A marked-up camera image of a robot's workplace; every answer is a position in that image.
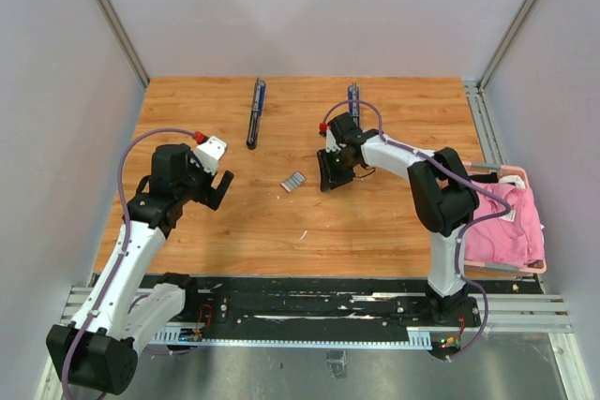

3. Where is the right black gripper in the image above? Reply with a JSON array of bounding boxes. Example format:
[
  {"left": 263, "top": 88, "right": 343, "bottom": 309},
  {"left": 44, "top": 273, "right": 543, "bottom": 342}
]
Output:
[{"left": 317, "top": 146, "right": 357, "bottom": 191}]

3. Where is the silver staple strip block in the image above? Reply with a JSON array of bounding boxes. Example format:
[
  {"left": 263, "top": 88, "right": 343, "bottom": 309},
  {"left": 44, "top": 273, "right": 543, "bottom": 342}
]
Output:
[{"left": 280, "top": 171, "right": 306, "bottom": 193}]

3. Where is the blue stapler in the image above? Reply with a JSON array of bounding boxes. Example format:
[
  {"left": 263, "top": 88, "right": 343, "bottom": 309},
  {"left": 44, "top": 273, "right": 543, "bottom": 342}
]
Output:
[
  {"left": 246, "top": 78, "right": 266, "bottom": 150},
  {"left": 347, "top": 82, "right": 360, "bottom": 126}
]

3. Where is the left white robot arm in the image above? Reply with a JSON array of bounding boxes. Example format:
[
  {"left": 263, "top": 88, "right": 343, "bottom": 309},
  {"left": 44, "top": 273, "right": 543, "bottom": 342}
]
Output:
[{"left": 46, "top": 136, "right": 233, "bottom": 398}]

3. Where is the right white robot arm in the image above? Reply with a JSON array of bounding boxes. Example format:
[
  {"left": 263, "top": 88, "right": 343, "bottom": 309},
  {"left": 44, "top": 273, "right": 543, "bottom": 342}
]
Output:
[{"left": 317, "top": 112, "right": 481, "bottom": 326}]

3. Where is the pink cloth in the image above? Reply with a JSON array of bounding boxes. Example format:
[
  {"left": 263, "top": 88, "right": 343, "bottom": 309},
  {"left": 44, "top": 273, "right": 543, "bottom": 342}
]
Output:
[{"left": 465, "top": 183, "right": 545, "bottom": 267}]

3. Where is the pink plastic basket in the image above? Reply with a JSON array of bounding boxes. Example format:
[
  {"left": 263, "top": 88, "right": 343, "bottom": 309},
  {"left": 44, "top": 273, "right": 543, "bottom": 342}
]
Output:
[{"left": 464, "top": 162, "right": 547, "bottom": 274}]

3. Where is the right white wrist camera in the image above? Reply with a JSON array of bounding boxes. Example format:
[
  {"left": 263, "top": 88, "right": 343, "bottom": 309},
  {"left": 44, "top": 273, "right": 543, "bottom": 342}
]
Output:
[{"left": 325, "top": 129, "right": 340, "bottom": 153}]

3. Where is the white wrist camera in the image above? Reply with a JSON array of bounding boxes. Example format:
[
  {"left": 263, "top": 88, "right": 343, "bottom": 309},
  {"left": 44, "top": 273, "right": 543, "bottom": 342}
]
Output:
[
  {"left": 193, "top": 136, "right": 228, "bottom": 175},
  {"left": 325, "top": 129, "right": 340, "bottom": 153}
]

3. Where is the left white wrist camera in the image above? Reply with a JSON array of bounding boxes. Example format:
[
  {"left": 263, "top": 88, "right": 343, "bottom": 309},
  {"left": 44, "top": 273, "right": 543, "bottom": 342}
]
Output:
[{"left": 193, "top": 136, "right": 228, "bottom": 175}]

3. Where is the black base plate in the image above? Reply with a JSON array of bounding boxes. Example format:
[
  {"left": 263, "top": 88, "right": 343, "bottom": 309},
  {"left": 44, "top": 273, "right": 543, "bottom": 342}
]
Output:
[{"left": 91, "top": 273, "right": 545, "bottom": 345}]

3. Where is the grey cable duct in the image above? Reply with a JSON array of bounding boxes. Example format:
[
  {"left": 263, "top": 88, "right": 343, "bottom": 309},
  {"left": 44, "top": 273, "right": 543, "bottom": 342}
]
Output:
[{"left": 150, "top": 327, "right": 433, "bottom": 350}]

